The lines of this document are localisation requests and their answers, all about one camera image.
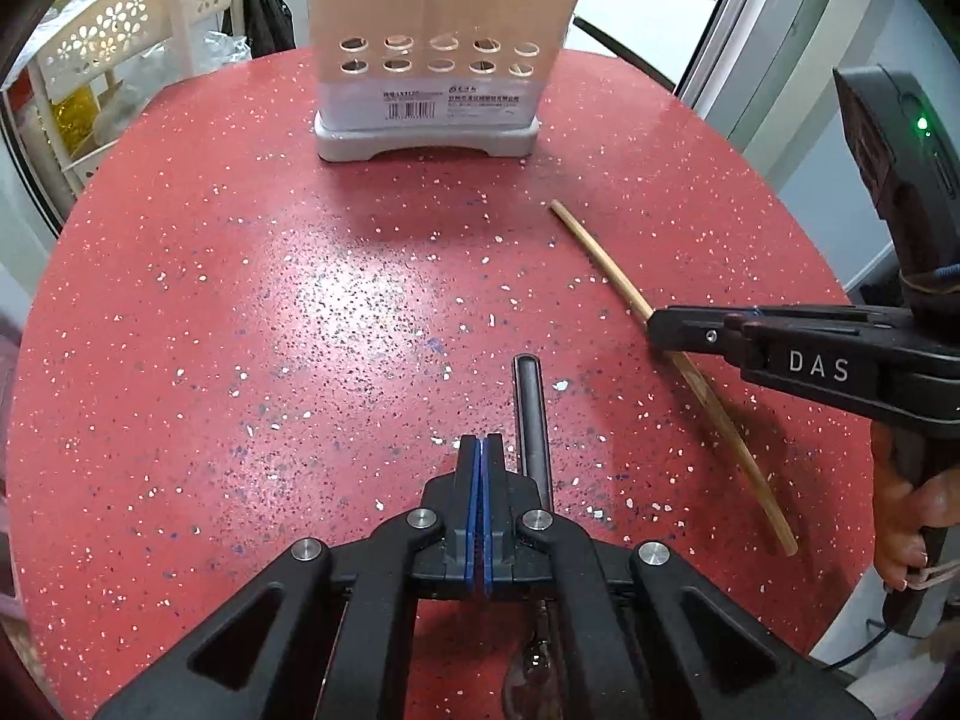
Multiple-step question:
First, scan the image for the black plastic spoon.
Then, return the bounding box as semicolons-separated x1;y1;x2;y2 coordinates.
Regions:
501;601;563;718

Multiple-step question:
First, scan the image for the right hand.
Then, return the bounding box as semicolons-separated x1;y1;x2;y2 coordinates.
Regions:
871;422;960;590

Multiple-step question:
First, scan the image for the cream plastic rack shelf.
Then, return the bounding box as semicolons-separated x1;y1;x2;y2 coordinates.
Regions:
26;0;242;193

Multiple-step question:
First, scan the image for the plain bamboo chopstick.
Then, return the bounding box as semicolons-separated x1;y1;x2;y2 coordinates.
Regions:
548;200;799;556

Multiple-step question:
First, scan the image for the beige utensil holder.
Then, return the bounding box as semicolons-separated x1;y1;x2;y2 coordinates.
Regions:
308;0;578;163

